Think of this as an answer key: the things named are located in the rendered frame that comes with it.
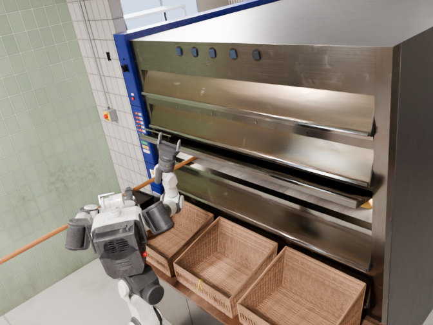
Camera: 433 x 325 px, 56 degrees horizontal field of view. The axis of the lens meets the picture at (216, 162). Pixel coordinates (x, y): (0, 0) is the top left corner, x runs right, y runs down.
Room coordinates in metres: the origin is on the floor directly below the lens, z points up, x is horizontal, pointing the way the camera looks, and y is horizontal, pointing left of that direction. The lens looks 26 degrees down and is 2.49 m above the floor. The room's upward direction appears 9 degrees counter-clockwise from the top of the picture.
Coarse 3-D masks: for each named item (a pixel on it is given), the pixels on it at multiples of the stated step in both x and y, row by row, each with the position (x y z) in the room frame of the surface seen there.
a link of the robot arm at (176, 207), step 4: (180, 196) 2.10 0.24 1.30; (160, 200) 2.10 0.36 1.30; (168, 200) 2.07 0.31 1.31; (172, 200) 2.08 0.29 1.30; (180, 200) 2.07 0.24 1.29; (168, 204) 1.95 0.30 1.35; (172, 204) 1.99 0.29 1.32; (176, 204) 2.04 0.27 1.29; (180, 204) 2.06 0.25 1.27; (172, 208) 1.95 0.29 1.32; (176, 208) 2.02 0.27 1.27; (180, 208) 2.08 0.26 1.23; (172, 212) 1.94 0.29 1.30; (176, 212) 2.02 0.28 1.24
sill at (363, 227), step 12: (192, 168) 2.73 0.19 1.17; (204, 168) 2.67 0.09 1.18; (216, 180) 2.53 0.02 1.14; (228, 180) 2.43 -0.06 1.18; (240, 180) 2.40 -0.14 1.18; (252, 192) 2.27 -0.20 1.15; (264, 192) 2.19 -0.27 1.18; (276, 192) 2.17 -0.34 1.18; (288, 204) 2.05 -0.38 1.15; (300, 204) 1.99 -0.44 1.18; (312, 204) 1.97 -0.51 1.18; (324, 216) 1.86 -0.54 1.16; (336, 216) 1.82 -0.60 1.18; (348, 216) 1.80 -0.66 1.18; (360, 228) 1.70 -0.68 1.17
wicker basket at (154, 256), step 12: (192, 204) 2.74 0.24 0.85; (192, 216) 2.72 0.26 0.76; (204, 216) 2.61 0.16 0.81; (180, 228) 2.80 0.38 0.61; (192, 228) 2.70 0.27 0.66; (204, 228) 2.59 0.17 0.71; (156, 240) 2.73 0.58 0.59; (168, 240) 2.69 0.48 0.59; (180, 240) 2.67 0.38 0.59; (192, 240) 2.40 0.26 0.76; (156, 252) 2.37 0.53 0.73; (168, 252) 2.53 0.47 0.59; (180, 252) 2.33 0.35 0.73; (156, 264) 2.39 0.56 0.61; (168, 264) 2.25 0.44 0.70
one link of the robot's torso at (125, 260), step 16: (128, 208) 1.90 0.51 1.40; (96, 224) 1.79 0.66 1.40; (112, 224) 1.76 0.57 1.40; (128, 224) 1.74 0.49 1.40; (144, 224) 1.80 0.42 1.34; (96, 240) 1.65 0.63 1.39; (112, 240) 1.82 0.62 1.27; (128, 240) 1.65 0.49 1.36; (144, 240) 1.77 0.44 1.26; (112, 256) 1.65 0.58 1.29; (128, 256) 1.66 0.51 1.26; (144, 256) 1.71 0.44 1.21; (112, 272) 1.68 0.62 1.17; (128, 272) 1.69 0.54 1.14
